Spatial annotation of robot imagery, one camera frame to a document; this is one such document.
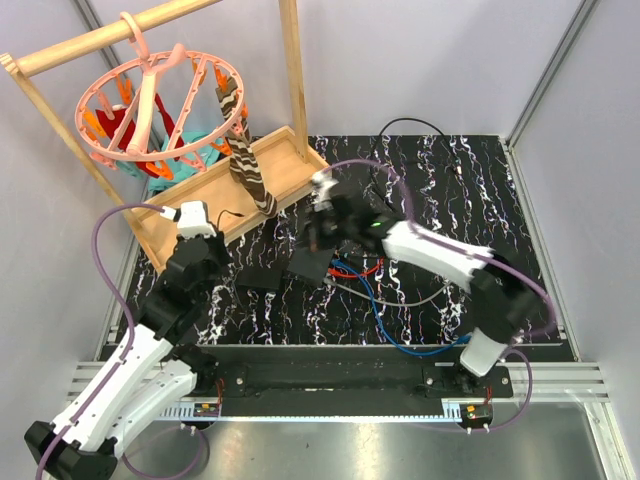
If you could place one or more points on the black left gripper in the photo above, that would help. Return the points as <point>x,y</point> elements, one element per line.
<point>217,240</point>

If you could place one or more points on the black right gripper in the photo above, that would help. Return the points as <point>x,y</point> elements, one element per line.
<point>315,238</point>

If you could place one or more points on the black power adapter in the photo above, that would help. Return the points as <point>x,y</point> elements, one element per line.
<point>243,277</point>

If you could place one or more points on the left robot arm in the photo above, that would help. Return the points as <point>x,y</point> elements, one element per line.
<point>149,370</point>

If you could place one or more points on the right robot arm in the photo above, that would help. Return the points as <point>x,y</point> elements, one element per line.
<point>502,298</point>

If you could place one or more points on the wooden drying rack stand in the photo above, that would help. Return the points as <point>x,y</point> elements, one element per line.
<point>286,160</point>

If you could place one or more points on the black marble pattern mat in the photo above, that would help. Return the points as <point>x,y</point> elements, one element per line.
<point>460,186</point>

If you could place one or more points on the brown striped sock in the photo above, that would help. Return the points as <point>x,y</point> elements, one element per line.
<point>243,163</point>

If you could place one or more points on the pink round clip hanger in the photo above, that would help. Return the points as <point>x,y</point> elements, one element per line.
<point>121,120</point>

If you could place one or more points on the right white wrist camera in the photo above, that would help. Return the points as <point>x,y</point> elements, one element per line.
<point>323,184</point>

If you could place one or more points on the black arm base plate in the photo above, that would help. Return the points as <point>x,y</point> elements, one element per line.
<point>332,390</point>

